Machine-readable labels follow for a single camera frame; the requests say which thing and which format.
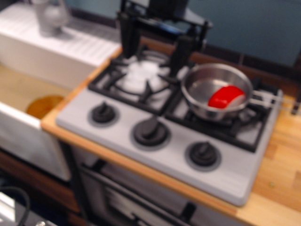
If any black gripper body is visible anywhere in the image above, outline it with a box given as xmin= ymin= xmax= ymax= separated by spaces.
xmin=118 ymin=0 xmax=213 ymax=51

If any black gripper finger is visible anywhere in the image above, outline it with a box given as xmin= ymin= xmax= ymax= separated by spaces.
xmin=169 ymin=35 xmax=195 ymax=78
xmin=118 ymin=13 xmax=140 ymax=58

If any stainless steel pot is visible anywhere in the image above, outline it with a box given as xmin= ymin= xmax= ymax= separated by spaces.
xmin=181 ymin=64 xmax=283 ymax=121

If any white burner cap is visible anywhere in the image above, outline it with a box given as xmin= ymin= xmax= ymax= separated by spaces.
xmin=118 ymin=60 xmax=169 ymax=94

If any black left burner grate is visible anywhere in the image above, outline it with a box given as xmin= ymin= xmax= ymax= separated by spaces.
xmin=88 ymin=45 xmax=180 ymax=115

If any black burner grate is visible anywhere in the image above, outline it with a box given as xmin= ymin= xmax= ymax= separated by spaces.
xmin=164 ymin=78 xmax=282 ymax=153
xmin=88 ymin=45 xmax=180 ymax=115

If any red toy cheese wedge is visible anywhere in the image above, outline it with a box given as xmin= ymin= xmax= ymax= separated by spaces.
xmin=207 ymin=86 xmax=246 ymax=109

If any grey toy stove top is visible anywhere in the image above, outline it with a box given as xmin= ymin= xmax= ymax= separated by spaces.
xmin=55 ymin=52 xmax=283 ymax=207

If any grey toy faucet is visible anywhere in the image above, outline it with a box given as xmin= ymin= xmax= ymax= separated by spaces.
xmin=32 ymin=0 xmax=71 ymax=37

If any black left stove knob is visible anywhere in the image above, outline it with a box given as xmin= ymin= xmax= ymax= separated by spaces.
xmin=87 ymin=101 xmax=119 ymax=128

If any black stove knob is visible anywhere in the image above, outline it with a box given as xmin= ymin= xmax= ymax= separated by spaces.
xmin=185 ymin=141 xmax=222 ymax=172
xmin=131 ymin=116 xmax=171 ymax=150
xmin=87 ymin=101 xmax=119 ymax=128

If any black middle stove knob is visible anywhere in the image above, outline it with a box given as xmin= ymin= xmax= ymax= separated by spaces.
xmin=131 ymin=116 xmax=171 ymax=150

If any white toy sink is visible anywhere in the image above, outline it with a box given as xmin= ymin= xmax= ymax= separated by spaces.
xmin=0 ymin=2 xmax=120 ymax=181

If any black right burner grate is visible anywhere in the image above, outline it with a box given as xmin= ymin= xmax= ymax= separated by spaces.
xmin=164 ymin=78 xmax=282 ymax=153

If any black right stove knob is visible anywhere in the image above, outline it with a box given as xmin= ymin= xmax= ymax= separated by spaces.
xmin=185 ymin=141 xmax=222 ymax=172

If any orange plastic plate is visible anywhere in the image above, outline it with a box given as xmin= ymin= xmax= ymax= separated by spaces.
xmin=26 ymin=95 xmax=63 ymax=119

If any toy oven door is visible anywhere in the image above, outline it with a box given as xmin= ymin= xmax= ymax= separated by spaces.
xmin=79 ymin=160 xmax=212 ymax=226

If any black braided cable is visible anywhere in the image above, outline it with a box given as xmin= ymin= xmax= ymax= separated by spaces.
xmin=0 ymin=187 xmax=31 ymax=226

